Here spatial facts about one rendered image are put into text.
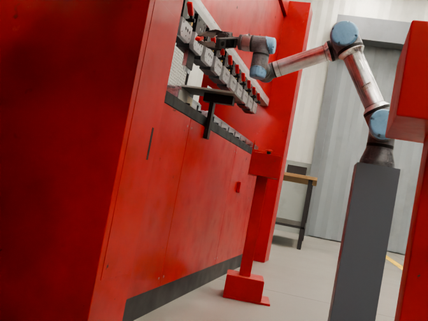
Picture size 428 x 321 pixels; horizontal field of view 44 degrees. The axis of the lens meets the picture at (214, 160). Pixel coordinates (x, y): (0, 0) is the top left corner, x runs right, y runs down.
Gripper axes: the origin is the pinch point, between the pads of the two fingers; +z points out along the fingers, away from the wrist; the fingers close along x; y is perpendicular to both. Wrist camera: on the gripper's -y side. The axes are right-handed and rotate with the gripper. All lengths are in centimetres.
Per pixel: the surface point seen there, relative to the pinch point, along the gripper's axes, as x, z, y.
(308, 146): -263, 11, 703
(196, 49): -5.8, 2.5, 3.9
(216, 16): 7.7, 3.0, 34.4
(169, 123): -26, -8, -55
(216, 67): -19.5, 2.6, 39.4
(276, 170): -67, -39, 23
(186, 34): 2.7, 2.5, -10.7
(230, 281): -122, -26, -4
